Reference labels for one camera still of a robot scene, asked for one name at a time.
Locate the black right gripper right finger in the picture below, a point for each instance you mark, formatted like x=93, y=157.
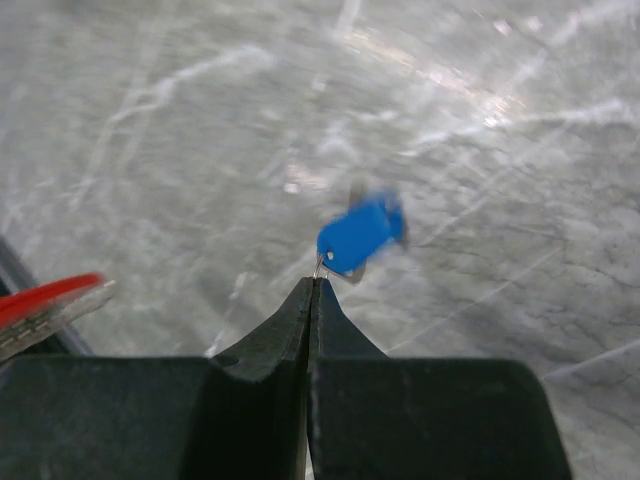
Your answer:
x=376, y=417

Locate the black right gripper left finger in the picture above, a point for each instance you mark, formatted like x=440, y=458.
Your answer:
x=238, y=415

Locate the key with blue tag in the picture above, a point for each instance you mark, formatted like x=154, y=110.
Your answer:
x=374, y=219

